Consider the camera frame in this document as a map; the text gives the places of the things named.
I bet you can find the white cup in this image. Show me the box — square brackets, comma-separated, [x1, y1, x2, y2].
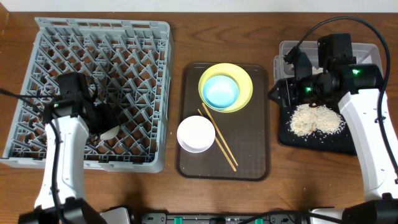
[99, 126, 120, 141]

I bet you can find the food scraps pile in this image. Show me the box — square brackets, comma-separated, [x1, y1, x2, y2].
[288, 104, 346, 136]

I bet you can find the yellow round plate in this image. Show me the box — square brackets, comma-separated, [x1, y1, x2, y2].
[198, 63, 253, 113]

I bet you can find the light blue bowl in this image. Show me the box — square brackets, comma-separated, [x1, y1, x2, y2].
[201, 75, 239, 110]

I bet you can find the pink bowl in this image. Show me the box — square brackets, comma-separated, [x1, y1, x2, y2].
[177, 116, 215, 153]

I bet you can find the white tissue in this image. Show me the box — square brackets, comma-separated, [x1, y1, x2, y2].
[312, 67, 323, 75]

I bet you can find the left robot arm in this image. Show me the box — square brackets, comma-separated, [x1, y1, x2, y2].
[18, 72, 120, 223]

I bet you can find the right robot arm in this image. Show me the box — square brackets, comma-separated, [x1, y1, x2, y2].
[268, 34, 397, 223]

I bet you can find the black waste tray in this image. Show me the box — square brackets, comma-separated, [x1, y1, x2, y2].
[268, 78, 356, 156]

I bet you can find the grey plastic dishwasher rack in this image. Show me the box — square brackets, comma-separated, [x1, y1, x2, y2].
[1, 17, 174, 173]

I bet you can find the dark brown serving tray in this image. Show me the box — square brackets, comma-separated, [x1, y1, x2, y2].
[176, 63, 271, 182]

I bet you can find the clear plastic bin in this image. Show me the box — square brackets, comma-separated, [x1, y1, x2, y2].
[274, 40, 382, 83]

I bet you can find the upper wooden chopstick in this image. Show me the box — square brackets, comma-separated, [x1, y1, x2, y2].
[201, 103, 238, 166]

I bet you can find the wooden chopstick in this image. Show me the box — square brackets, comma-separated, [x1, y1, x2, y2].
[197, 109, 236, 172]
[201, 103, 238, 166]

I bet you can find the lower wooden chopstick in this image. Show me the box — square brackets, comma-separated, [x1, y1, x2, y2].
[197, 109, 236, 172]

